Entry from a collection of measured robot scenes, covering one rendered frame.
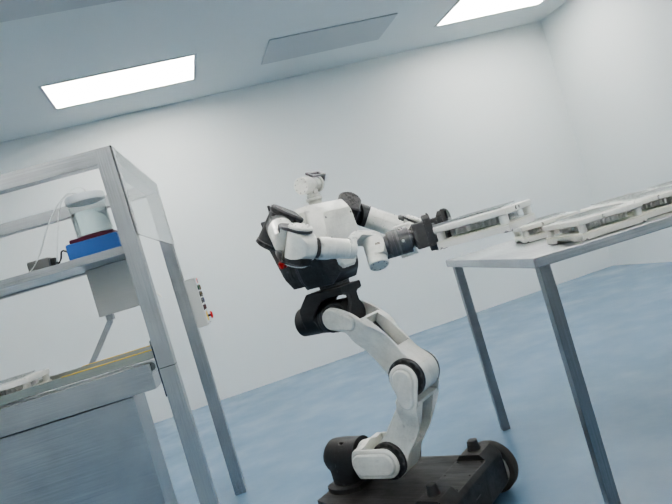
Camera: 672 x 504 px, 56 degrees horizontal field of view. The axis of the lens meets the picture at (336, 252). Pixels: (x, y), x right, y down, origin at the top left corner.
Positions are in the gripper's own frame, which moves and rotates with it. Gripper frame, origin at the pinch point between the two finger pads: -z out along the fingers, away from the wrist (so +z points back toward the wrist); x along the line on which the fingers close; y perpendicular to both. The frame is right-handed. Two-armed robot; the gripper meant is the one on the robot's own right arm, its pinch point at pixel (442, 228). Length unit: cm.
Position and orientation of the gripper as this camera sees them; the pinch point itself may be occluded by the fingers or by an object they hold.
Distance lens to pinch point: 206.5
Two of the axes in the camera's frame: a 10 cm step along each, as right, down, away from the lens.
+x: 3.0, 9.5, -0.1
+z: -9.5, 3.0, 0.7
